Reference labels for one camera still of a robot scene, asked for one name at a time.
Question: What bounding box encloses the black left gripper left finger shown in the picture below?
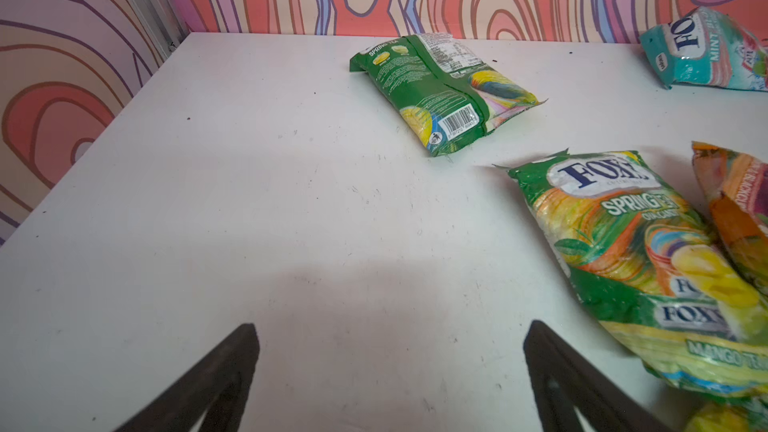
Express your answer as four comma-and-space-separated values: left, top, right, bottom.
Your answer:
118, 323, 260, 431

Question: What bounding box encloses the green spring tea snack bag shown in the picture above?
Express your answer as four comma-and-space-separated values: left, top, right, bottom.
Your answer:
508, 150, 767, 399

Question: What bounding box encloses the teal mint snack bag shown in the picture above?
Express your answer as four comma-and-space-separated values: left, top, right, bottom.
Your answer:
640, 7, 767, 92

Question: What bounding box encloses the orange snack bag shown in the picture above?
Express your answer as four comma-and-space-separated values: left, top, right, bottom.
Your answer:
692, 142, 767, 295

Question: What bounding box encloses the dark green snack bag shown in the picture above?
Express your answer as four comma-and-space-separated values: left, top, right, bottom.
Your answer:
349, 33, 541, 157

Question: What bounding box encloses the yellow green mango snack bag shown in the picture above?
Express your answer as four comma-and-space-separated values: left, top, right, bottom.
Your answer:
684, 400, 767, 432

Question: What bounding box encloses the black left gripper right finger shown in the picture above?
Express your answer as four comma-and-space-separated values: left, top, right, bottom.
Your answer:
523, 320, 669, 432

